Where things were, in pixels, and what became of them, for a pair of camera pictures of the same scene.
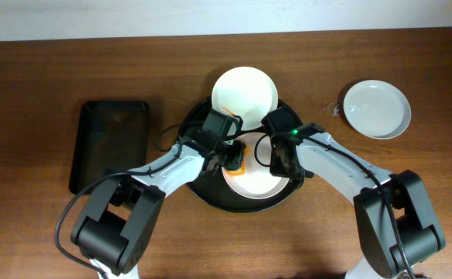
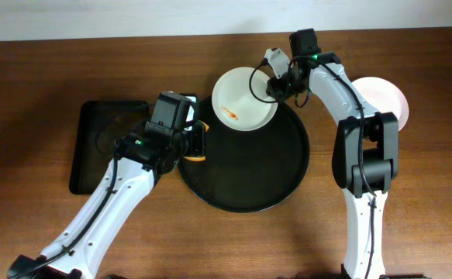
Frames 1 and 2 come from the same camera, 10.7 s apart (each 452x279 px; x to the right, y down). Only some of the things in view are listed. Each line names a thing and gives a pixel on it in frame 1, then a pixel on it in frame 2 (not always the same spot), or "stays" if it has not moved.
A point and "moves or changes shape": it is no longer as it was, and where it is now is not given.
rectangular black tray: x=112 y=138 stays
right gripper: x=281 y=162 → x=278 y=89
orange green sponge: x=241 y=170 moves or changes shape
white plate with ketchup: x=246 y=91 stays
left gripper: x=232 y=156 → x=198 y=141
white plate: x=257 y=181 → x=383 y=97
